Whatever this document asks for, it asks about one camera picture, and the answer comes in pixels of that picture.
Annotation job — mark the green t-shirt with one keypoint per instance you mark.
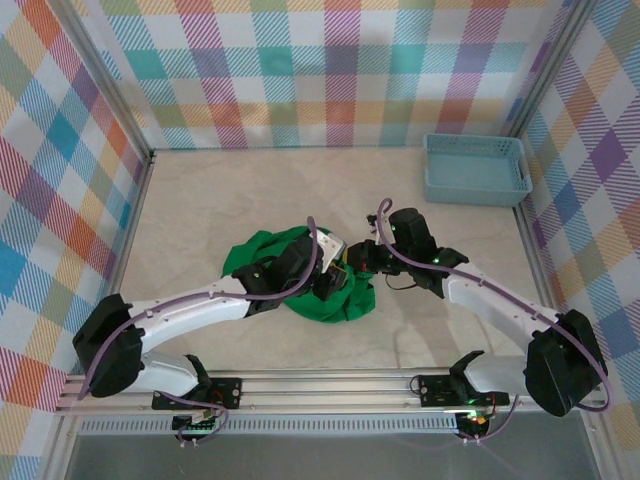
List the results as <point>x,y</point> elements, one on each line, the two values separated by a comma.
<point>330,310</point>

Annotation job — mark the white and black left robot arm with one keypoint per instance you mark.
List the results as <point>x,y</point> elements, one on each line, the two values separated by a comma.
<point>190,310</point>

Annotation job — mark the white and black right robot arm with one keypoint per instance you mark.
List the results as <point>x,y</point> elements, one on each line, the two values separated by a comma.
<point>500,305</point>

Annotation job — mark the light blue plastic basket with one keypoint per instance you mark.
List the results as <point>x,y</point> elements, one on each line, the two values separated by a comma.
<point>475,175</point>

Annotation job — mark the green circuit board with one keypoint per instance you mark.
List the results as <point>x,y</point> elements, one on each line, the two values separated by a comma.
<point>192,426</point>

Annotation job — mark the circuit board with orange connector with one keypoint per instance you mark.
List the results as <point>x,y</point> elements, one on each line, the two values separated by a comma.
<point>472,420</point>

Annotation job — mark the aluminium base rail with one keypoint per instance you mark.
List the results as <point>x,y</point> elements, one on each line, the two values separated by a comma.
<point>325,390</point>

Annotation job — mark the aluminium side rail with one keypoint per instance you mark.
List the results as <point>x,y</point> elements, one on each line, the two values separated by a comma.
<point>534,250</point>
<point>134,210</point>

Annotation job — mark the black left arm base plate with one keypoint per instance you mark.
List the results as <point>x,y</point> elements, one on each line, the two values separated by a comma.
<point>227,392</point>

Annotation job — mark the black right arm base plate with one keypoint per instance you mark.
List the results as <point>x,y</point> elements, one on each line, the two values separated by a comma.
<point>435,392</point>

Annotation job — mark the aluminium corner post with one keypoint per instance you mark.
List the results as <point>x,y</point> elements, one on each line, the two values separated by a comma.
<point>106,75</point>
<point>550,65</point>

